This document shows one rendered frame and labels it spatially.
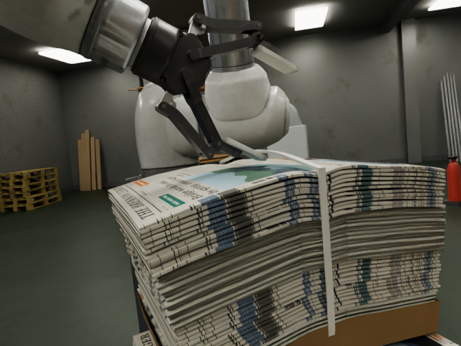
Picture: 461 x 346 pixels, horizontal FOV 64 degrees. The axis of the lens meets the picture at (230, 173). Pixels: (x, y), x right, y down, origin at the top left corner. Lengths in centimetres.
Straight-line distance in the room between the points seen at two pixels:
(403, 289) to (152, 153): 63
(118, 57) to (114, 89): 1042
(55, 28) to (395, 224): 45
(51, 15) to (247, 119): 53
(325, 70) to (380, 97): 149
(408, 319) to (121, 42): 49
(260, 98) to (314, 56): 900
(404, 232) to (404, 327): 12
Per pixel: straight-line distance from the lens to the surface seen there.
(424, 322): 58
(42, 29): 47
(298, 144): 750
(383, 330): 53
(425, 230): 54
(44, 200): 901
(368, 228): 47
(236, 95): 86
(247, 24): 54
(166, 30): 48
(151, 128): 92
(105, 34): 46
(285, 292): 43
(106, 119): 1096
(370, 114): 987
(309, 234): 42
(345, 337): 49
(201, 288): 38
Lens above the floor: 112
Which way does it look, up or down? 6 degrees down
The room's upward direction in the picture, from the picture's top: 6 degrees counter-clockwise
